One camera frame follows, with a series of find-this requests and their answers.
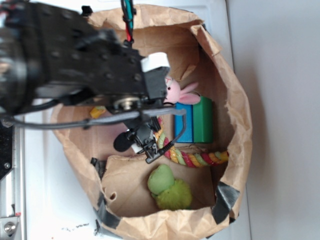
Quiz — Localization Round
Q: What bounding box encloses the pink plush bunny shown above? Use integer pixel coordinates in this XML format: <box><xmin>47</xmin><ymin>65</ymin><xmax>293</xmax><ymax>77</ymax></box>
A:
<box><xmin>164</xmin><ymin>76</ymin><xmax>201</xmax><ymax>105</ymax></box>

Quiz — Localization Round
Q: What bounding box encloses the black cable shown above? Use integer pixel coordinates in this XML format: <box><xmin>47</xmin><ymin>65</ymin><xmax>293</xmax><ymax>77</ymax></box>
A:
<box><xmin>0</xmin><ymin>106</ymin><xmax>188</xmax><ymax>161</ymax></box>

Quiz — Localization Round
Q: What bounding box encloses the green plush toy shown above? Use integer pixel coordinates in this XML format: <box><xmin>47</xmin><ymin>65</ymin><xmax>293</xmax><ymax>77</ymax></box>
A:
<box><xmin>147</xmin><ymin>164</ymin><xmax>193</xmax><ymax>211</ymax></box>

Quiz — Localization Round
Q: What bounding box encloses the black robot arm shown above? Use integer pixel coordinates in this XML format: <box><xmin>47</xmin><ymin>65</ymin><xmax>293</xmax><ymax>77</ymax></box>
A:
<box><xmin>0</xmin><ymin>0</ymin><xmax>170</xmax><ymax>163</ymax></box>

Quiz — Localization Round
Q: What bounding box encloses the blue wooden block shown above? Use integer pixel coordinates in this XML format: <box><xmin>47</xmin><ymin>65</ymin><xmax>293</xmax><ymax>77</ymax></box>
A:
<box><xmin>174</xmin><ymin>103</ymin><xmax>194</xmax><ymax>143</ymax></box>

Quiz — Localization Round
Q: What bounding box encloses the red green wire bundle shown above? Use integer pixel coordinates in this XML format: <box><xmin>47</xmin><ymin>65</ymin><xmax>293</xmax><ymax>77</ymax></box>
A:
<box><xmin>120</xmin><ymin>0</ymin><xmax>136</xmax><ymax>48</ymax></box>

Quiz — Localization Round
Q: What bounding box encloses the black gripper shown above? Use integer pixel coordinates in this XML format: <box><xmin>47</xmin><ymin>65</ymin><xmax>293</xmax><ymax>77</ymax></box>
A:
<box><xmin>72</xmin><ymin>28</ymin><xmax>171</xmax><ymax>164</ymax></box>

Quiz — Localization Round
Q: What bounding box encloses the black metal bracket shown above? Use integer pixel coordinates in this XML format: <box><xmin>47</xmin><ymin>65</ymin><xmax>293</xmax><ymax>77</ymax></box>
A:
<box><xmin>0</xmin><ymin>123</ymin><xmax>14</xmax><ymax>181</ymax></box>

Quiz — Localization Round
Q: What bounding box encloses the brown paper bag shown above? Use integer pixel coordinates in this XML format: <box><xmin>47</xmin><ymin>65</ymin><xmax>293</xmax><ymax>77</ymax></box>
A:
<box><xmin>55</xmin><ymin>4</ymin><xmax>253</xmax><ymax>240</ymax></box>

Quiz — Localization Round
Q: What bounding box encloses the green wooden block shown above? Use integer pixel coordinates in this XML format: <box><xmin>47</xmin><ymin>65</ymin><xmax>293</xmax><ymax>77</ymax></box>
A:
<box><xmin>192</xmin><ymin>96</ymin><xmax>213</xmax><ymax>144</ymax></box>

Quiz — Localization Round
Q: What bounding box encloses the multicolored twisted rope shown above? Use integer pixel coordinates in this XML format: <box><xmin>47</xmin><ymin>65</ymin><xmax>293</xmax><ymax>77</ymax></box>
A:
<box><xmin>89</xmin><ymin>105</ymin><xmax>230</xmax><ymax>169</ymax></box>

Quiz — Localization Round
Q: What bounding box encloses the aluminium frame rail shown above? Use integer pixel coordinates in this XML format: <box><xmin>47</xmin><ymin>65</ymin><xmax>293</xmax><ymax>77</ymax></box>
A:
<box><xmin>0</xmin><ymin>117</ymin><xmax>27</xmax><ymax>240</ymax></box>

